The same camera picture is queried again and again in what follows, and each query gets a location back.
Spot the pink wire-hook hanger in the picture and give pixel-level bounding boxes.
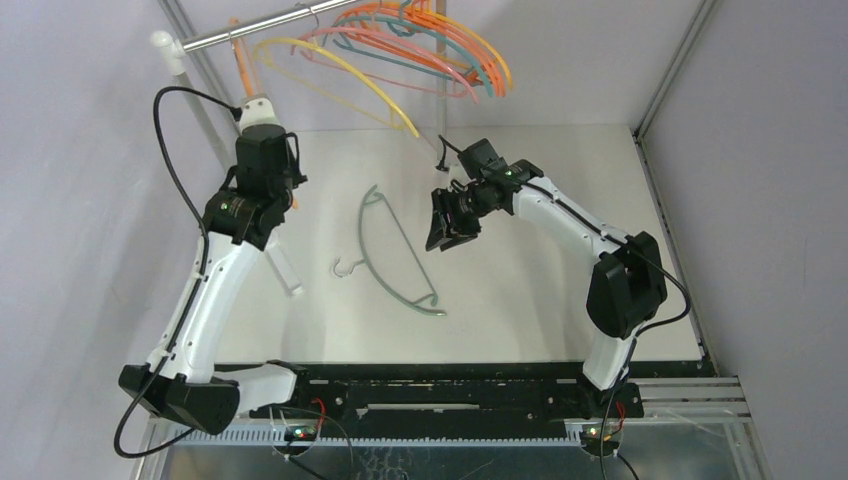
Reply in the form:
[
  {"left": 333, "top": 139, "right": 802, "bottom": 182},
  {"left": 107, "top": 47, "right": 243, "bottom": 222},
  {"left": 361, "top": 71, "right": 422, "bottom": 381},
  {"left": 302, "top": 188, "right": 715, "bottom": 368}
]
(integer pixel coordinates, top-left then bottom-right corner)
[{"left": 300, "top": 25, "right": 479, "bottom": 104}]

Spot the orange plastic hanger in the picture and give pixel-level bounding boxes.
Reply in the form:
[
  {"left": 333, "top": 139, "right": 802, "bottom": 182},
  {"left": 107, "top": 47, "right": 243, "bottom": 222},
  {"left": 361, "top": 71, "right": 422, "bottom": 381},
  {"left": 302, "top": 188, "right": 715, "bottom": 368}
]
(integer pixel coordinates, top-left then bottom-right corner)
[
  {"left": 365, "top": 1, "right": 514, "bottom": 97},
  {"left": 337, "top": 0, "right": 501, "bottom": 94}
]

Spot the yellow-orange plastic hanger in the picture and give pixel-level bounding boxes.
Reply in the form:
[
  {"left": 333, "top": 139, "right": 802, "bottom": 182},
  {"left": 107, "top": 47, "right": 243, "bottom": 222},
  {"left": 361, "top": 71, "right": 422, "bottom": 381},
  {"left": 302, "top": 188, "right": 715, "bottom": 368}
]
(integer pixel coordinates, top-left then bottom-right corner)
[{"left": 404, "top": 1, "right": 513, "bottom": 97}]

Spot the pale yellow wire-hook hanger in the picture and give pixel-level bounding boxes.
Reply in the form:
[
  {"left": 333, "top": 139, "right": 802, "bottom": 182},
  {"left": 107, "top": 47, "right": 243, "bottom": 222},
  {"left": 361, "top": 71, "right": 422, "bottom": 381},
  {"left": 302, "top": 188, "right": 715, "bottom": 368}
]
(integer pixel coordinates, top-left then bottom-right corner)
[{"left": 248, "top": 3, "right": 421, "bottom": 138}]

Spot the light orange wire-hook hanger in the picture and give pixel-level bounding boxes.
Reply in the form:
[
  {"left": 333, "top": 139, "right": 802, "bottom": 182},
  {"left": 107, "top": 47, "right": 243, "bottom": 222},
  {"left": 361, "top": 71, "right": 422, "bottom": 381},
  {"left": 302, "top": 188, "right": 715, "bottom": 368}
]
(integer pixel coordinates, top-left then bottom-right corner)
[{"left": 230, "top": 39, "right": 303, "bottom": 211}]

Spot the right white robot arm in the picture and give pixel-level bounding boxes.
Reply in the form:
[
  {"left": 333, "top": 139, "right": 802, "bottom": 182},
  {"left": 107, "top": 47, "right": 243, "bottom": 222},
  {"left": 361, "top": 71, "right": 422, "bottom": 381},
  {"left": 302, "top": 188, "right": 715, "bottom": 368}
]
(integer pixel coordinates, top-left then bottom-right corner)
[{"left": 425, "top": 138, "right": 668, "bottom": 416}]

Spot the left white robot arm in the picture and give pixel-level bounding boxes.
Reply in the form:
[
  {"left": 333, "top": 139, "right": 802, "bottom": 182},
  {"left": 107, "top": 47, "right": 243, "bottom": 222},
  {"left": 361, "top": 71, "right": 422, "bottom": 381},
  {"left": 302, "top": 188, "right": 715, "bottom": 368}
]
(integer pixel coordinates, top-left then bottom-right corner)
[{"left": 118, "top": 124, "right": 313, "bottom": 435}]

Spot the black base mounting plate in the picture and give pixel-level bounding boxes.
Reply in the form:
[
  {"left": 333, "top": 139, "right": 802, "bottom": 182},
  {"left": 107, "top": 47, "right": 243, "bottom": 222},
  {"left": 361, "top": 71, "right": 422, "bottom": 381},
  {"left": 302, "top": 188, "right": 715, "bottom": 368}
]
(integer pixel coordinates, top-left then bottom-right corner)
[{"left": 250, "top": 361, "right": 716, "bottom": 441}]

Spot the left small circuit board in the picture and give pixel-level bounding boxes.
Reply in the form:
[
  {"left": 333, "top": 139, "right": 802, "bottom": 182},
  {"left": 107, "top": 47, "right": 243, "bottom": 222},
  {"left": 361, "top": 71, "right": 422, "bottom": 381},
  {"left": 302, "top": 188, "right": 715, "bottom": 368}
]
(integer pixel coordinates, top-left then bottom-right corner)
[{"left": 284, "top": 426, "right": 318, "bottom": 444}]

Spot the small circuit board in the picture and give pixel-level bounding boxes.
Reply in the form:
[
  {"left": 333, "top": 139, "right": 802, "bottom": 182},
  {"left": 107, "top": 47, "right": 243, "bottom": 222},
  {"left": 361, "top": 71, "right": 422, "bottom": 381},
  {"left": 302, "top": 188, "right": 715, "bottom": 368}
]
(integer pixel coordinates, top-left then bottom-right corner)
[
  {"left": 284, "top": 426, "right": 318, "bottom": 444},
  {"left": 580, "top": 427, "right": 619, "bottom": 443}
]

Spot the right small circuit board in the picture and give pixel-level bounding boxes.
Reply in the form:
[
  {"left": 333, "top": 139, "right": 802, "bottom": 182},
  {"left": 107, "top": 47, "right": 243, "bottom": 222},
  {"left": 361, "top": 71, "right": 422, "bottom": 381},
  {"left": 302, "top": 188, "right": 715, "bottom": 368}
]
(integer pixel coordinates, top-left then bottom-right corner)
[{"left": 580, "top": 427, "right": 619, "bottom": 443}]

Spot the grey-green wire-hook hanger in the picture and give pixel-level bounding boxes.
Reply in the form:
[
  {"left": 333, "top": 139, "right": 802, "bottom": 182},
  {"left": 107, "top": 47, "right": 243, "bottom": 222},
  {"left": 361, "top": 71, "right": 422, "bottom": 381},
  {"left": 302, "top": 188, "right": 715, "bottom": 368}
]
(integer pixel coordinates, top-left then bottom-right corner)
[{"left": 330, "top": 184, "right": 448, "bottom": 317}]

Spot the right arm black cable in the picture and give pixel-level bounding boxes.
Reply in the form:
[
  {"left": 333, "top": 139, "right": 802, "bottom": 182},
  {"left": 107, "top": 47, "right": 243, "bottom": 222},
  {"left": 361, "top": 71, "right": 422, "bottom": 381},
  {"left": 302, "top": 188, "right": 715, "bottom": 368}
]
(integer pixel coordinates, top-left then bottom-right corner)
[{"left": 435, "top": 134, "right": 692, "bottom": 480}]

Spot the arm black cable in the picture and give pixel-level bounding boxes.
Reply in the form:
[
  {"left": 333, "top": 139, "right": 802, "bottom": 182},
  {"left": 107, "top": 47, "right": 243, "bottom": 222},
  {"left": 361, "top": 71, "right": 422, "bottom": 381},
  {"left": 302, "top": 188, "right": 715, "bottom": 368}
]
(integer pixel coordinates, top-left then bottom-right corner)
[
  {"left": 112, "top": 86, "right": 243, "bottom": 460},
  {"left": 435, "top": 134, "right": 692, "bottom": 480}
]

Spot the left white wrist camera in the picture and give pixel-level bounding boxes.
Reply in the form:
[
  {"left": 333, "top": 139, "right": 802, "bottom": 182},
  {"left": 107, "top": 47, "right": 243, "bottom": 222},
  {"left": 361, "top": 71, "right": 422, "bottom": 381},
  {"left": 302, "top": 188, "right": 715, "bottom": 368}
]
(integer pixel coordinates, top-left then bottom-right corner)
[{"left": 237, "top": 94, "right": 282, "bottom": 134}]

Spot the aluminium rail frame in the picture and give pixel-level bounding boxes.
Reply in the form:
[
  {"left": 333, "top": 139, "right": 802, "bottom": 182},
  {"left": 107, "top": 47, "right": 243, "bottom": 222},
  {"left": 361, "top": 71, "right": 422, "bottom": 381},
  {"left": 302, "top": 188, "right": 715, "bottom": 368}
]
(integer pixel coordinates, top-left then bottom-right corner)
[{"left": 151, "top": 378, "right": 750, "bottom": 446}]

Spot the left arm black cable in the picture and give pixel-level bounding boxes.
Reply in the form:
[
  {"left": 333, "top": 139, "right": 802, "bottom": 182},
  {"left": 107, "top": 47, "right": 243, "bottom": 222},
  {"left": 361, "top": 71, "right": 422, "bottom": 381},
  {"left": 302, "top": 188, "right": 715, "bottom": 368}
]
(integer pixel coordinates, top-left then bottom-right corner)
[{"left": 112, "top": 86, "right": 243, "bottom": 460}]

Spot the white clothes rack frame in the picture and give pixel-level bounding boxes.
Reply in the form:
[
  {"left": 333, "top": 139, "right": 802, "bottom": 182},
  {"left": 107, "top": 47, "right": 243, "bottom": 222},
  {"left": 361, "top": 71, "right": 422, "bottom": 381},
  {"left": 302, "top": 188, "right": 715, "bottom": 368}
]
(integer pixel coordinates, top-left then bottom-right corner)
[{"left": 150, "top": 1, "right": 478, "bottom": 296}]

